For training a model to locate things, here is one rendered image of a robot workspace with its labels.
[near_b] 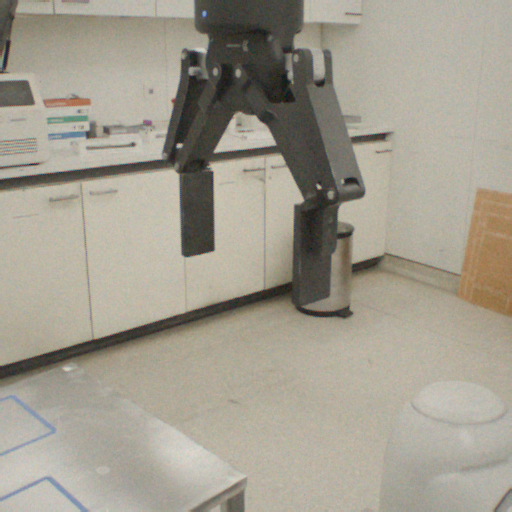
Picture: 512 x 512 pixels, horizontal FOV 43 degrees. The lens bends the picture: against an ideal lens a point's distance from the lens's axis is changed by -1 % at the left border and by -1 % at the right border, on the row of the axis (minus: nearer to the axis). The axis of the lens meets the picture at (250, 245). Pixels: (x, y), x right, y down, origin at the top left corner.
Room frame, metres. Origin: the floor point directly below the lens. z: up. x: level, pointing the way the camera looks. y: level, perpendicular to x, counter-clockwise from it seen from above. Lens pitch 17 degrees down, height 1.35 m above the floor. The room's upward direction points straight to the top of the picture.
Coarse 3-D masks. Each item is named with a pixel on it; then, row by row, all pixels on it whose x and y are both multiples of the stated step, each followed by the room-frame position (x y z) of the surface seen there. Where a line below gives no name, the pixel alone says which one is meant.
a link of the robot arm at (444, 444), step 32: (448, 384) 0.69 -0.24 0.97; (416, 416) 0.64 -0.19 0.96; (448, 416) 0.62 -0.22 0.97; (480, 416) 0.62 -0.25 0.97; (416, 448) 0.62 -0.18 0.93; (448, 448) 0.60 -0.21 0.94; (480, 448) 0.59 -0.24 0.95; (384, 480) 0.66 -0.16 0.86; (416, 480) 0.61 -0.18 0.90; (448, 480) 0.58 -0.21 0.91; (480, 480) 0.57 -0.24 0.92
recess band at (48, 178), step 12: (216, 156) 3.21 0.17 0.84; (228, 156) 3.26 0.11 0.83; (240, 156) 3.31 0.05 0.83; (84, 168) 2.77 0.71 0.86; (96, 168) 2.80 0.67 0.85; (108, 168) 2.84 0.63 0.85; (120, 168) 2.88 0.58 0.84; (132, 168) 2.91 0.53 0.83; (144, 168) 2.95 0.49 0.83; (156, 168) 2.99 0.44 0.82; (0, 180) 2.54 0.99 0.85; (12, 180) 2.57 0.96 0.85; (24, 180) 2.60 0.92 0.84; (36, 180) 2.63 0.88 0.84; (48, 180) 2.66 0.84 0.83; (60, 180) 2.70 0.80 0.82
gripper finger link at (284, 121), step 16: (240, 64) 0.45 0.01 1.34; (240, 80) 0.45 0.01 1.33; (256, 80) 0.44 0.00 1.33; (256, 96) 0.44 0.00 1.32; (288, 96) 0.46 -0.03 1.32; (256, 112) 0.44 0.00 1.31; (272, 112) 0.43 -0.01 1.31; (288, 112) 0.44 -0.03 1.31; (272, 128) 0.43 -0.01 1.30; (288, 128) 0.43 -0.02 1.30; (304, 128) 0.43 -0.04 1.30; (288, 144) 0.42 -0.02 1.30; (304, 144) 0.42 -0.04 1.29; (288, 160) 0.42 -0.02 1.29; (304, 160) 0.41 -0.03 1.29; (304, 176) 0.41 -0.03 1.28; (304, 192) 0.41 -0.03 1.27; (320, 192) 0.40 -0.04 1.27; (304, 208) 0.40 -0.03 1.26
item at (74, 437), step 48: (48, 384) 0.96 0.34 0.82; (96, 384) 0.96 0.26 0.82; (0, 432) 0.82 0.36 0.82; (48, 432) 0.82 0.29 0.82; (96, 432) 0.82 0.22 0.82; (144, 432) 0.82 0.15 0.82; (0, 480) 0.71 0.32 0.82; (48, 480) 0.71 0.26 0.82; (96, 480) 0.71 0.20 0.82; (144, 480) 0.71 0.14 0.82; (192, 480) 0.71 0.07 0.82; (240, 480) 0.71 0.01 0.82
